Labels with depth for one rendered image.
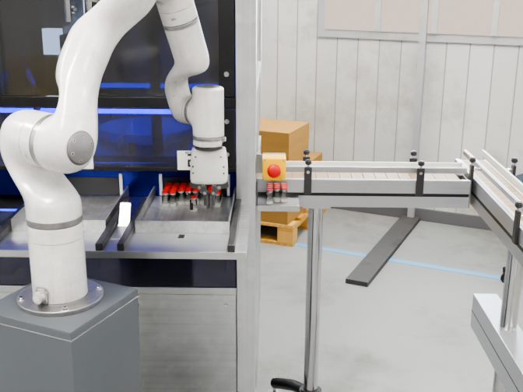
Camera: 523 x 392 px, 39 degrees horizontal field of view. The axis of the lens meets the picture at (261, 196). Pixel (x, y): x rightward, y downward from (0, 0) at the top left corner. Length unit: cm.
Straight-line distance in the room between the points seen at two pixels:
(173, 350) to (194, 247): 63
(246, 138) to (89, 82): 74
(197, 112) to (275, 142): 233
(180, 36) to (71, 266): 61
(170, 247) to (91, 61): 57
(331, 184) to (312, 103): 269
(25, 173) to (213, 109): 54
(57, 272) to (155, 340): 89
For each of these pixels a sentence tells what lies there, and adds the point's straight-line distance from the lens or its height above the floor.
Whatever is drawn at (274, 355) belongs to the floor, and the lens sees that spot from 325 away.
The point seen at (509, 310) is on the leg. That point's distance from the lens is 234.
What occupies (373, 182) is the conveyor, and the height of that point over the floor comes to 93.
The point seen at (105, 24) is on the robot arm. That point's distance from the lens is 166.
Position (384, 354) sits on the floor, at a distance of 331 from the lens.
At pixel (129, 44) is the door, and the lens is 225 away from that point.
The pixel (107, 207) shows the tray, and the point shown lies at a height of 88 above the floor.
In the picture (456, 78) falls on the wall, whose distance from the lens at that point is 478.
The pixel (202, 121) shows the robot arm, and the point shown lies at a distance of 196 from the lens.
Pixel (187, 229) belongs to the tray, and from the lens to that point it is 206.
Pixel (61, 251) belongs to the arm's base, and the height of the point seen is 99.
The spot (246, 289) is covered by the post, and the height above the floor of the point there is 60.
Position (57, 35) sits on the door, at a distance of 229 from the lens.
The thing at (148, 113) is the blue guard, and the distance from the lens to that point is 226.
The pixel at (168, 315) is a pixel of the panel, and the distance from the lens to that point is 246.
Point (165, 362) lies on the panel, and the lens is 254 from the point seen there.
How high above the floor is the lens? 158
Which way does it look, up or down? 17 degrees down
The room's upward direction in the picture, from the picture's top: straight up
